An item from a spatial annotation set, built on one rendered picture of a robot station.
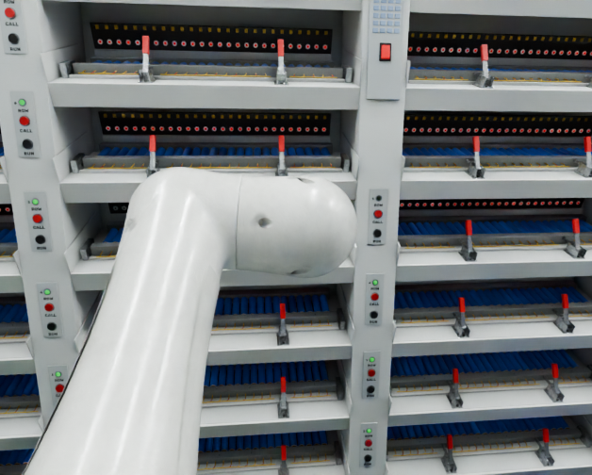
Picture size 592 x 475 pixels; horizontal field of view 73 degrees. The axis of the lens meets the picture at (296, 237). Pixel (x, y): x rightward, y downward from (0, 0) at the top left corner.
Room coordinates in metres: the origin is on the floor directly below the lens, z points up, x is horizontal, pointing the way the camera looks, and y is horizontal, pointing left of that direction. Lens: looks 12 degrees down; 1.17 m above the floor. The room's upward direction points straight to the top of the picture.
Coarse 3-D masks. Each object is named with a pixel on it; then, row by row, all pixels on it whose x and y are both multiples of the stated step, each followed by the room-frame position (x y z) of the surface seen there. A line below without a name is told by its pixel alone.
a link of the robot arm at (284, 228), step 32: (256, 192) 0.39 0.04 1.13; (288, 192) 0.39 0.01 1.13; (320, 192) 0.39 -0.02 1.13; (256, 224) 0.37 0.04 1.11; (288, 224) 0.37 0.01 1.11; (320, 224) 0.37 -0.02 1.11; (352, 224) 0.40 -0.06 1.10; (256, 256) 0.38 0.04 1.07; (288, 256) 0.38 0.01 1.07; (320, 256) 0.38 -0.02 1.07
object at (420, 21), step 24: (168, 24) 1.02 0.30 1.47; (192, 24) 1.03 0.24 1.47; (216, 24) 1.03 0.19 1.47; (240, 24) 1.04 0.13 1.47; (264, 24) 1.04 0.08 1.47; (288, 24) 1.05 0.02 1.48; (312, 24) 1.05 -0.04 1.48; (336, 24) 1.06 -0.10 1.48; (432, 24) 1.08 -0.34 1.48; (456, 24) 1.09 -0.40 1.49; (480, 24) 1.09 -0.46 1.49; (504, 24) 1.10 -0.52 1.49; (528, 24) 1.10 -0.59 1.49; (552, 24) 1.11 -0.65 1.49; (576, 24) 1.12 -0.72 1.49; (336, 48) 1.06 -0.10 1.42; (96, 120) 1.01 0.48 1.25; (336, 120) 1.06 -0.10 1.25; (96, 144) 1.01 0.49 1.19; (336, 144) 1.06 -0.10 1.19; (408, 216) 1.08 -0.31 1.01; (264, 288) 1.04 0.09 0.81; (336, 288) 1.06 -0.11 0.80
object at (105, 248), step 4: (92, 244) 0.87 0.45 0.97; (96, 244) 0.87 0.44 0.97; (100, 244) 0.87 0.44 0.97; (104, 244) 0.87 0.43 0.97; (108, 244) 0.88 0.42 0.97; (112, 244) 0.88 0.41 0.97; (116, 244) 0.88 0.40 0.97; (92, 248) 0.87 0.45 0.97; (96, 248) 0.87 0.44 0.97; (100, 248) 0.87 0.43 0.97; (104, 248) 0.87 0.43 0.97; (108, 248) 0.87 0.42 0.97; (112, 248) 0.87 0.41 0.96; (116, 248) 0.87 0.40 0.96; (92, 252) 0.87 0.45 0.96; (96, 252) 0.87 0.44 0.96; (100, 252) 0.87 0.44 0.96; (104, 252) 0.87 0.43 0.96; (108, 252) 0.87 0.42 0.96; (112, 252) 0.87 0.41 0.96; (116, 252) 0.87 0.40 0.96; (96, 256) 0.85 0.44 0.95; (100, 256) 0.85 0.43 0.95; (104, 256) 0.86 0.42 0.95; (108, 256) 0.86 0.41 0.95; (112, 256) 0.86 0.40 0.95
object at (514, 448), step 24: (408, 432) 0.99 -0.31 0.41; (432, 432) 0.99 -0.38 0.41; (456, 432) 0.99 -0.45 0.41; (480, 432) 1.00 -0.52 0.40; (504, 432) 0.99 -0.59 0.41; (528, 432) 0.99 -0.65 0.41; (552, 432) 0.99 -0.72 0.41; (576, 432) 0.99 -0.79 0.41; (408, 456) 0.93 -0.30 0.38; (432, 456) 0.93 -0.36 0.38; (456, 456) 0.94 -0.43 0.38; (480, 456) 0.94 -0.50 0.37; (504, 456) 0.94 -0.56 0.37; (528, 456) 0.94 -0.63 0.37; (552, 456) 0.94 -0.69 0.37; (576, 456) 0.95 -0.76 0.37
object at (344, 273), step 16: (96, 224) 0.96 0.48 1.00; (80, 240) 0.87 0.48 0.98; (96, 240) 0.93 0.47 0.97; (64, 256) 0.79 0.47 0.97; (80, 256) 0.86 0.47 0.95; (352, 256) 0.88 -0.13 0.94; (80, 272) 0.81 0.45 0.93; (96, 272) 0.81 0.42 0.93; (224, 272) 0.84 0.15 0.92; (240, 272) 0.84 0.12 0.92; (256, 272) 0.84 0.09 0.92; (336, 272) 0.86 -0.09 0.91; (352, 272) 0.87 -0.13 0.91; (80, 288) 0.82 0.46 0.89; (96, 288) 0.82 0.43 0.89
